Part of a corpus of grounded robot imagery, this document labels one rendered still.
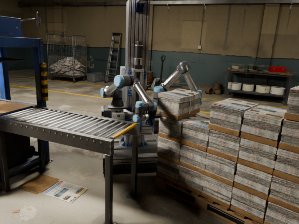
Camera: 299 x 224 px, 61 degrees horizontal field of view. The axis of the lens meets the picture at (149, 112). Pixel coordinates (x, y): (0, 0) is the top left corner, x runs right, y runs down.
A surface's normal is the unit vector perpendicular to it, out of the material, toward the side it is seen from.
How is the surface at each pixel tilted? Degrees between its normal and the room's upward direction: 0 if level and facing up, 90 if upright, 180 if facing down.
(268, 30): 90
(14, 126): 90
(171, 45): 90
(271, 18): 90
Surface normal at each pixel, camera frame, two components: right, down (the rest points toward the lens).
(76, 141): -0.38, 0.22
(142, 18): 0.19, 0.26
